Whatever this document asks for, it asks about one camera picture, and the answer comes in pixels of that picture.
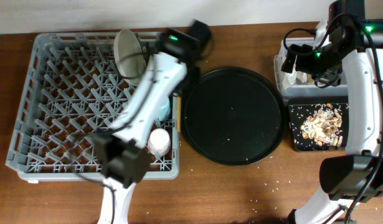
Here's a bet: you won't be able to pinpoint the grey plastic dishwasher rack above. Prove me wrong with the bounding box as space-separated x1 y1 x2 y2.
5 32 181 182

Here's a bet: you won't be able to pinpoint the wooden chopstick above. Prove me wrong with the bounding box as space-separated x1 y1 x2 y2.
176 96 182 133

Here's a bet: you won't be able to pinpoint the brown gold snack wrapper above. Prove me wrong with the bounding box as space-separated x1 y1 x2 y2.
307 74 314 83

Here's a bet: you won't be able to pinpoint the light blue plastic cup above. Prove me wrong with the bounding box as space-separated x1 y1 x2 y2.
157 96 171 121

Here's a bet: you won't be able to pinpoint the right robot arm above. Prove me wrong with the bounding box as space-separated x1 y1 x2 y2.
274 1 383 223

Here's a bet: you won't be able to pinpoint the white paper napkin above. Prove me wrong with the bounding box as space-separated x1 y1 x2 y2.
278 50 308 90

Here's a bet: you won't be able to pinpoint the clear plastic waste bin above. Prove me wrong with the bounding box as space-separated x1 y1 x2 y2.
273 43 348 99

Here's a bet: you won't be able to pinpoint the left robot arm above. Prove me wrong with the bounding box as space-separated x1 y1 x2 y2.
81 20 214 223

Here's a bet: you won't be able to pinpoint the black rectangular food tray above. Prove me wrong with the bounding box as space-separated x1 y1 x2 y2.
288 96 349 152

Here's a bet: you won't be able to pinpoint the pink plastic cup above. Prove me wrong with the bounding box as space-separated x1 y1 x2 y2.
147 128 171 157

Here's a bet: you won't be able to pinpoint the grey round plate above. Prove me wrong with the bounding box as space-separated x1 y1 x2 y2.
113 29 146 85

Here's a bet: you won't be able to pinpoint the round black serving tray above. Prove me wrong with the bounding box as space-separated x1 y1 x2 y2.
181 67 288 166

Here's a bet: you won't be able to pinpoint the peanut shell food scraps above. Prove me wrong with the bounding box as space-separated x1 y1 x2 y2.
300 103 344 148

